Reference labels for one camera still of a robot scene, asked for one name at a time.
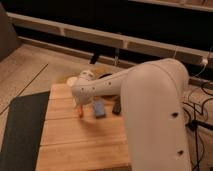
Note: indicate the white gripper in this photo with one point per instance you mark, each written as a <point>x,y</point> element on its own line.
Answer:
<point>79,106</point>

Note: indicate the blue sponge block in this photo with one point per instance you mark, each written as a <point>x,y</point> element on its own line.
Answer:
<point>99,110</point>

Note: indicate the dark grey floor mat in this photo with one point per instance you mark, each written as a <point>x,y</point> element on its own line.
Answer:
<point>23,131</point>

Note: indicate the white wall shelf rail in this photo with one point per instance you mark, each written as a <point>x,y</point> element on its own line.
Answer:
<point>138,45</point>

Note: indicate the clear spray bottle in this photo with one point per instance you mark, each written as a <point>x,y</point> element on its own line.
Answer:
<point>87,74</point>

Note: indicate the dark ceramic bowl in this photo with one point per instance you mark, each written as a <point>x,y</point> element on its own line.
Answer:
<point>105,75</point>

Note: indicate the white lidded jar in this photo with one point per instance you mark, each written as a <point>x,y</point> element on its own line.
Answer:
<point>71,81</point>

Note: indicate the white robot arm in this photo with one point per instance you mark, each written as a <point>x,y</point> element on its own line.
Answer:
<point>151,104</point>

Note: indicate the black rectangular object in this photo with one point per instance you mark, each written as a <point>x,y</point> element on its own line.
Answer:
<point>117,107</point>

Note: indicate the black bracket under shelf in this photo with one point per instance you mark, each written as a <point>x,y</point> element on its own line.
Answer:
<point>95,57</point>

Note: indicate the orange red pepper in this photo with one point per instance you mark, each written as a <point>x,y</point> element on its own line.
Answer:
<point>80,112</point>

